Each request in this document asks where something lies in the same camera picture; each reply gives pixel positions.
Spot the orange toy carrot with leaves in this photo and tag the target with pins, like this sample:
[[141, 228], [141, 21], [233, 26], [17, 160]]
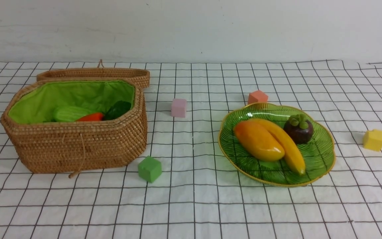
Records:
[[116, 110]]

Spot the orange yellow toy mango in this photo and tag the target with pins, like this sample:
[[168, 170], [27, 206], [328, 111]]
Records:
[[258, 141]]

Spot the yellow toy banana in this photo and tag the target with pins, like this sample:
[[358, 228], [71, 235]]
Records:
[[293, 156]]

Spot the purple toy mangosteen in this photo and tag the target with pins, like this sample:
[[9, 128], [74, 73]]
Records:
[[299, 128]]

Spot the green toy bitter gourd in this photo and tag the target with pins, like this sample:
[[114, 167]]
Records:
[[70, 113]]

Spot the pink foam cube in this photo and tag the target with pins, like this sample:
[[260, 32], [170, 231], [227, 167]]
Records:
[[178, 108]]

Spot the green foam cube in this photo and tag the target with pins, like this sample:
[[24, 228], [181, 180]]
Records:
[[149, 169]]

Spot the woven wicker basket lid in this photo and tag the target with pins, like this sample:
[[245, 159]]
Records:
[[139, 77]]

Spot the orange foam cube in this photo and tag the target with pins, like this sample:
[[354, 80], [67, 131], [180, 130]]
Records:
[[257, 97]]

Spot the green glass leaf plate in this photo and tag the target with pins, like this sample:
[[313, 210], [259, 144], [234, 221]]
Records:
[[318, 154]]

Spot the woven wicker basket green lining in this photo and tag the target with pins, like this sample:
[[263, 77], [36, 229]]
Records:
[[48, 146]]

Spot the yellow foam cube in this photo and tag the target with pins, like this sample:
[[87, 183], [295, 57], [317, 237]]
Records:
[[372, 140]]

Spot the white checkered tablecloth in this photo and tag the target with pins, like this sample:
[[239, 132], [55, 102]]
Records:
[[200, 195]]

